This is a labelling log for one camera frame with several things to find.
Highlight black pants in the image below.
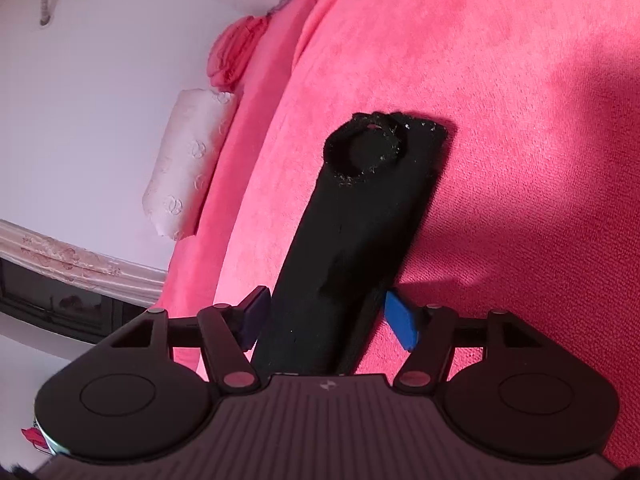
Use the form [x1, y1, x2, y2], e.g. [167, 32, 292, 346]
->
[252, 112, 448, 379]

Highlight pale patterned curtain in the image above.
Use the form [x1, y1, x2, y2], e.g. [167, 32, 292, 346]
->
[1, 220, 166, 307]

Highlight dark window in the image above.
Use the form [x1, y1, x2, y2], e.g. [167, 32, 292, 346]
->
[1, 259, 144, 344]

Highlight far pink bed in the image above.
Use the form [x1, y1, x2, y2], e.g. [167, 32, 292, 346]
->
[156, 0, 319, 318]

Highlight red ruffled pillow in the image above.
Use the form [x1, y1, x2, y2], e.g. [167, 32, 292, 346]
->
[206, 15, 270, 92]

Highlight near pink bed blanket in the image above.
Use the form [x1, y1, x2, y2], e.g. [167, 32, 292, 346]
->
[215, 0, 639, 467]

